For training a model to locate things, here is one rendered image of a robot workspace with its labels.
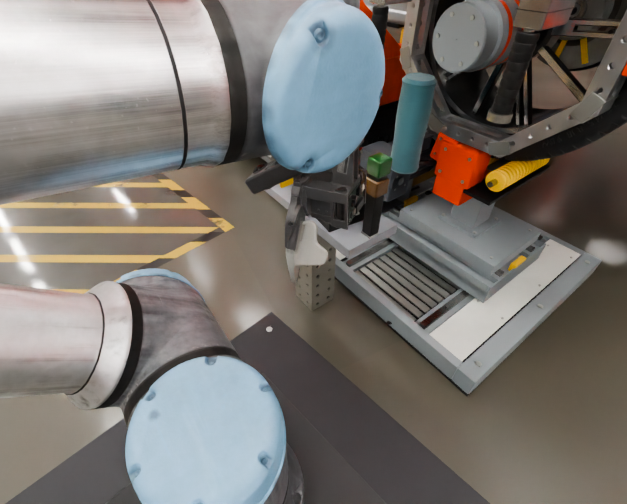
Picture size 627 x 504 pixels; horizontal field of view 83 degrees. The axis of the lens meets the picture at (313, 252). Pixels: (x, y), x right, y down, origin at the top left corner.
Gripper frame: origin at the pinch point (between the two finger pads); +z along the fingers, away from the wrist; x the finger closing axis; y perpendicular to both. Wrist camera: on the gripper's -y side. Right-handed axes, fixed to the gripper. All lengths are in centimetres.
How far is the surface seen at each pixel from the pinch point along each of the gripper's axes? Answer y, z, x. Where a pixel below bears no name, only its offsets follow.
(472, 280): 27, 50, 60
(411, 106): 0, -5, 58
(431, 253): 12, 49, 68
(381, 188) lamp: 1.8, 4.2, 30.3
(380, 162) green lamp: 1.5, -2.4, 29.3
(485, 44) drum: 15, -21, 49
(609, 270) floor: 77, 67, 108
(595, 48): 42, -11, 105
